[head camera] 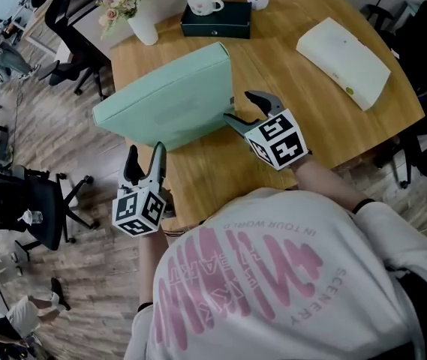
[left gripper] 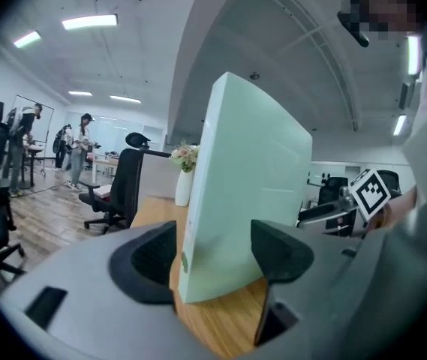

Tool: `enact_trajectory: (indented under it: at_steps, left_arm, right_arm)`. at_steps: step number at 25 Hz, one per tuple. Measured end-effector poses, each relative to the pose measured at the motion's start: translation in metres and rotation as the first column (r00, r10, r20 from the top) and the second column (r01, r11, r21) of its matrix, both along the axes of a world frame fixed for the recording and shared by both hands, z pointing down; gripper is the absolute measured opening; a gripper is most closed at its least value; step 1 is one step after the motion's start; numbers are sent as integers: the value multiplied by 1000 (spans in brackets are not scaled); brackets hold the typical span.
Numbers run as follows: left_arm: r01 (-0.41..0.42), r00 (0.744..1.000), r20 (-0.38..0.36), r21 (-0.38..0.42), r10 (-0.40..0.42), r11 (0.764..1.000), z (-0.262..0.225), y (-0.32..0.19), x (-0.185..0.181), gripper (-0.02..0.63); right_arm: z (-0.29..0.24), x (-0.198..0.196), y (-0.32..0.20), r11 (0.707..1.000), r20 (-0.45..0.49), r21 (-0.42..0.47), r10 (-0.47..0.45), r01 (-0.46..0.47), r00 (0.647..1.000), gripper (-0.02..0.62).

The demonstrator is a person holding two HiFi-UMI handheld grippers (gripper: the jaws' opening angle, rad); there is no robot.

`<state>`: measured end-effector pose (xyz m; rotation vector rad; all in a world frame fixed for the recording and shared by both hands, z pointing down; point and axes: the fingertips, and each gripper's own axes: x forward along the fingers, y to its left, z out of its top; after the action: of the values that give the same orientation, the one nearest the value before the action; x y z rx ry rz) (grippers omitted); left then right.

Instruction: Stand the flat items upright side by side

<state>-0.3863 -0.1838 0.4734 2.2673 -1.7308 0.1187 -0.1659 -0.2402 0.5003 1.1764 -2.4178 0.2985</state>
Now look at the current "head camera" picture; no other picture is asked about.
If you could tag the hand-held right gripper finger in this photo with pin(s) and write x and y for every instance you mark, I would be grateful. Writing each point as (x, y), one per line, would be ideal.
(241, 127)
(267, 101)

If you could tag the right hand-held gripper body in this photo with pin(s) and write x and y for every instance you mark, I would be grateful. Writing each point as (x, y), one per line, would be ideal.
(280, 141)

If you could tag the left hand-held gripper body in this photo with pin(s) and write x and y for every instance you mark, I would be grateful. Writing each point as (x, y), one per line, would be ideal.
(138, 210)

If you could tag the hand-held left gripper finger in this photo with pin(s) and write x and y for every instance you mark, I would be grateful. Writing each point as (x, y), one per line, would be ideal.
(130, 167)
(158, 167)

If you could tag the mint green box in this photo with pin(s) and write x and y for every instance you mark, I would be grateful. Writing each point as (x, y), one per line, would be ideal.
(172, 99)

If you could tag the white box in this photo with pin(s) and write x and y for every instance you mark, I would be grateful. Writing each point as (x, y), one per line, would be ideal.
(340, 60)

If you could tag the person's right forearm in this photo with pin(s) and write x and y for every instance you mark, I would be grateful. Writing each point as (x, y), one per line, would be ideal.
(329, 184)

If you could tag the person's left forearm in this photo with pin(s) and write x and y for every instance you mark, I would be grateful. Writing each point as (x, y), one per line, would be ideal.
(151, 272)

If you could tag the dark green drawer box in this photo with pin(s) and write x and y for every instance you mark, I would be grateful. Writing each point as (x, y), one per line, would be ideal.
(220, 23)

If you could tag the clear water bottle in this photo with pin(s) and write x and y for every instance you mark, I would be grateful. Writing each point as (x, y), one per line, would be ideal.
(33, 216)

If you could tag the white mug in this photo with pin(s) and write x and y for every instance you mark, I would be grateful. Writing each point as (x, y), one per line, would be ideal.
(200, 0)

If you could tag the white vase with flowers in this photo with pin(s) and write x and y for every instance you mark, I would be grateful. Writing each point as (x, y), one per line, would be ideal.
(143, 28)

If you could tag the person's white printed shirt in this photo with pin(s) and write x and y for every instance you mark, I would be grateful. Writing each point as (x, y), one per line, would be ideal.
(273, 283)

